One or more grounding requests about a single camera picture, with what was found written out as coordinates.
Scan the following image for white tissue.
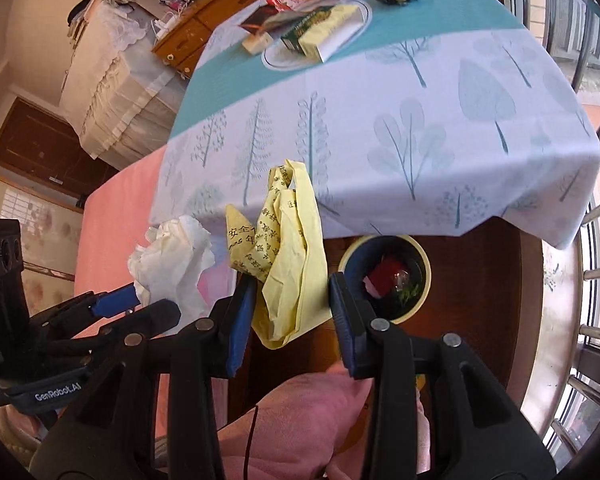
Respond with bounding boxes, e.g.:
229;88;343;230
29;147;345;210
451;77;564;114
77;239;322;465
128;214;215;335

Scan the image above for yellow paper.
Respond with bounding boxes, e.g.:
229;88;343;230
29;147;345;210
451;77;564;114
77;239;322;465
225;160;332;350

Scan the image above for orange foil snack packet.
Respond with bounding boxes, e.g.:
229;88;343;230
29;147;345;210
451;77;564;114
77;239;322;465
239;4;280;36

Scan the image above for green yellow tea box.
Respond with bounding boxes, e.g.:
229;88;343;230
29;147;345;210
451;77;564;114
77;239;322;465
282;3;366;62

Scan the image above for green paper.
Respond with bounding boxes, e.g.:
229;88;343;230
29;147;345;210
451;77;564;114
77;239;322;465
396;282;422;306

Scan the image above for red paper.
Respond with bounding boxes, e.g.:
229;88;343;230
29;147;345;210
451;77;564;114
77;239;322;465
363;257;410;299

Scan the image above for blue cream trash bin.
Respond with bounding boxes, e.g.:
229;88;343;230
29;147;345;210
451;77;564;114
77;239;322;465
338;235;432;324

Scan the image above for pink trousers legs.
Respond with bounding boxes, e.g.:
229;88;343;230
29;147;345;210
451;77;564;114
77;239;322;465
219;362;373;479

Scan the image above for pink bed cover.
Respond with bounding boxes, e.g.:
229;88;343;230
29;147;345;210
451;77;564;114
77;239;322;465
0;144;236;441

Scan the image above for tree print tablecloth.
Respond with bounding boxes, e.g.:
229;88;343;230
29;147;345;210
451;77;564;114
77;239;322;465
149;0;576;247

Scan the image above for white power strip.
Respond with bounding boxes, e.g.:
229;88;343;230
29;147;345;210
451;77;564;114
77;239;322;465
154;12;180;36

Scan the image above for wooden desk with drawers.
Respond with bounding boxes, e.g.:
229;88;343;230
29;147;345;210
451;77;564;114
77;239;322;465
152;0;258;78

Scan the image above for metal window grille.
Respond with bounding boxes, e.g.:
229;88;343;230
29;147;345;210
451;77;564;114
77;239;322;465
506;0;600;467

